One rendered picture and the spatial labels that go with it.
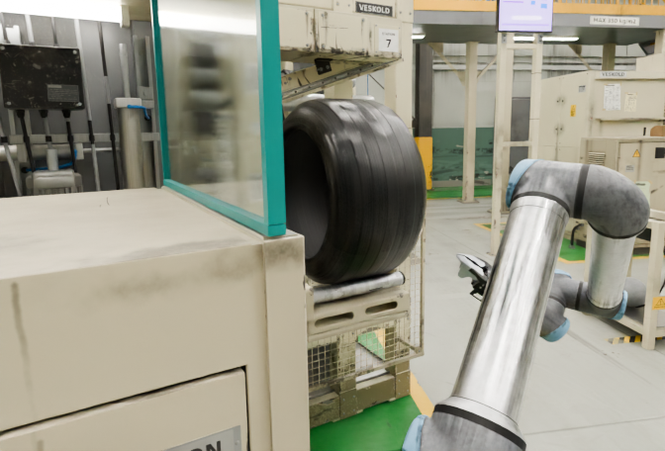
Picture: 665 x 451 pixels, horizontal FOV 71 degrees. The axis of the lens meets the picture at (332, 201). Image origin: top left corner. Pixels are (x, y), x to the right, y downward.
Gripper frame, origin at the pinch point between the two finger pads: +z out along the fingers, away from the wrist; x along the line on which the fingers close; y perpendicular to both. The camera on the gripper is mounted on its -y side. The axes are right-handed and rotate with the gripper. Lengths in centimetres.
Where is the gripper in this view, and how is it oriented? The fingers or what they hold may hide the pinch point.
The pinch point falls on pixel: (461, 255)
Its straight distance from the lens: 142.5
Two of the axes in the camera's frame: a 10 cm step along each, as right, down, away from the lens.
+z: -8.2, -5.8, 0.2
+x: 3.5, -4.7, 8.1
